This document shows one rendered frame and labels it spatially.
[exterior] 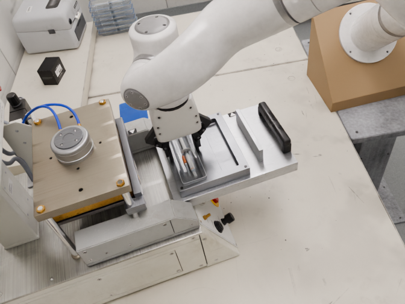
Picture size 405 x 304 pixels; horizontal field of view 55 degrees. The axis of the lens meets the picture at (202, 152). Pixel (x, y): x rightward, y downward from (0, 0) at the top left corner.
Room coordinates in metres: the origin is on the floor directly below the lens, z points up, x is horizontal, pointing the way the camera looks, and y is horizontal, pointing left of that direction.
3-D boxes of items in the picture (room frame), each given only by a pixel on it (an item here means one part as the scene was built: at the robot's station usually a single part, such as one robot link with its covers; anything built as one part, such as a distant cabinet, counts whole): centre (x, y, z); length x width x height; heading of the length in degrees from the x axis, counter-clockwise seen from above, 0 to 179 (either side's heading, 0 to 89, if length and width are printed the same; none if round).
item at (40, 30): (1.60, 0.53, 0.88); 0.25 x 0.20 x 0.17; 82
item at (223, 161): (0.62, 0.00, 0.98); 0.20 x 0.17 x 0.03; 10
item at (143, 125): (0.72, 0.20, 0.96); 0.26 x 0.05 x 0.07; 100
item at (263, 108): (0.65, -0.18, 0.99); 0.15 x 0.02 x 0.04; 10
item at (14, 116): (0.77, 0.42, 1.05); 0.15 x 0.05 x 0.15; 10
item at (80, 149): (0.59, 0.29, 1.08); 0.31 x 0.24 x 0.13; 10
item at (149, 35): (0.61, 0.05, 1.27); 0.09 x 0.08 x 0.13; 155
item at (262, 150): (0.63, -0.05, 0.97); 0.30 x 0.22 x 0.08; 100
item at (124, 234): (0.45, 0.17, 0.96); 0.25 x 0.05 x 0.07; 100
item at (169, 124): (0.61, 0.04, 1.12); 0.10 x 0.08 x 0.11; 99
